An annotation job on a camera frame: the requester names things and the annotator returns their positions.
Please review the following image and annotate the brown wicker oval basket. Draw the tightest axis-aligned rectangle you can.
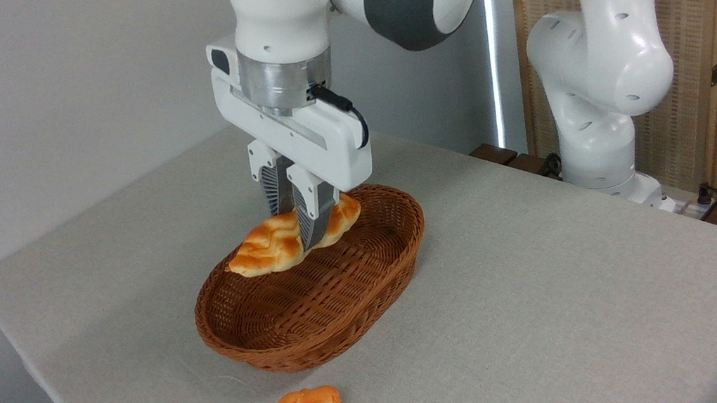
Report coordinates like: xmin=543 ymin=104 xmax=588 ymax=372
xmin=179 ymin=176 xmax=444 ymax=386

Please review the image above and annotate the long braided bread loaf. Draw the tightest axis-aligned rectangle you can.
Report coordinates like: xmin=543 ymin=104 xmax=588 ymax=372
xmin=219 ymin=191 xmax=370 ymax=282

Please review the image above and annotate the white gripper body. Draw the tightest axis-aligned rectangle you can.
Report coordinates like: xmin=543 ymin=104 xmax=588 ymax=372
xmin=205 ymin=18 xmax=377 ymax=209

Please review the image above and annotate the white vertical pipe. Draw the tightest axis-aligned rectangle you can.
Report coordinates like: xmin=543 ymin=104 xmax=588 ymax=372
xmin=478 ymin=0 xmax=540 ymax=156

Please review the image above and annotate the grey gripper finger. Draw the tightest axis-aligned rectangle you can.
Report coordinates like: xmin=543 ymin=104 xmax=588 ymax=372
xmin=285 ymin=160 xmax=348 ymax=252
xmin=246 ymin=135 xmax=300 ymax=219

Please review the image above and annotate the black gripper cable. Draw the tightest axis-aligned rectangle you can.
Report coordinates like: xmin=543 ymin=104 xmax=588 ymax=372
xmin=307 ymin=77 xmax=373 ymax=156

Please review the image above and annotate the grey tablecloth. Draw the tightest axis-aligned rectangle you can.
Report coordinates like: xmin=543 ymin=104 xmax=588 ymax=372
xmin=0 ymin=41 xmax=717 ymax=403

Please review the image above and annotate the white power strip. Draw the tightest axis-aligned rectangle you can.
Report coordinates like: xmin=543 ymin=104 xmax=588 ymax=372
xmin=658 ymin=189 xmax=717 ymax=228

